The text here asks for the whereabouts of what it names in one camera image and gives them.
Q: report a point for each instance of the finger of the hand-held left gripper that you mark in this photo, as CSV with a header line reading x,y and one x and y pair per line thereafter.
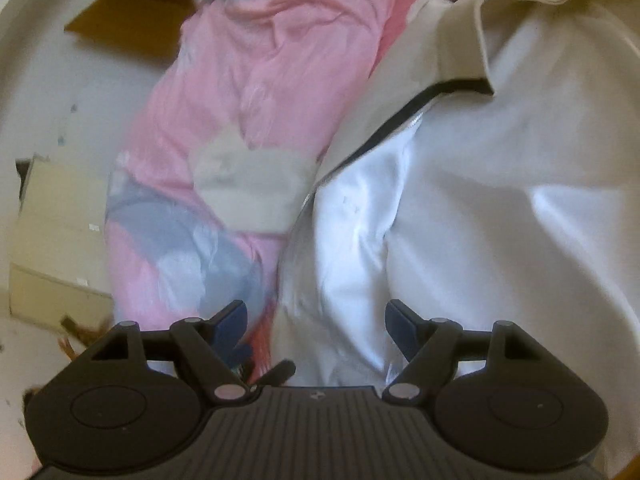
x,y
280,370

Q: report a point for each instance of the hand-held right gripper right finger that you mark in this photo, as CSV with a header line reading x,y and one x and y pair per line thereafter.
x,y
400,325

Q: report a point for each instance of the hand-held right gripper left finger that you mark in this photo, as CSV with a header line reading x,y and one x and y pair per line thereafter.
x,y
232,320

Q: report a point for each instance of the beige jacket with black trim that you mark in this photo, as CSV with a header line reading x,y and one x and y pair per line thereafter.
x,y
475,210

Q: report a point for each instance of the beige cabinet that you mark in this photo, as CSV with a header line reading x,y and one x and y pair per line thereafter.
x,y
60,240

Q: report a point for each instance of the pink grey floral duvet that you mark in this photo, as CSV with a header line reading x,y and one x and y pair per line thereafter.
x,y
250,85

